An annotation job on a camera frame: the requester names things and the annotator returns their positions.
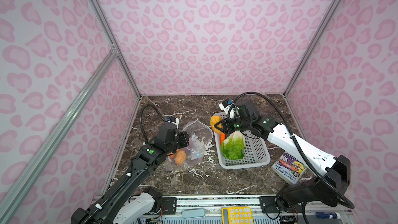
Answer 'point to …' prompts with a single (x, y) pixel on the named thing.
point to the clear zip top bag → (199, 134)
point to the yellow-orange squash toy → (214, 120)
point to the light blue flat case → (193, 213)
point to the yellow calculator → (237, 215)
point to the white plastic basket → (256, 153)
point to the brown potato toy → (180, 157)
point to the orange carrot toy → (223, 137)
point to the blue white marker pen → (331, 215)
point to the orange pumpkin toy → (172, 155)
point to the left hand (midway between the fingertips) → (191, 133)
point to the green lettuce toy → (232, 145)
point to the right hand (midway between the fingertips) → (218, 123)
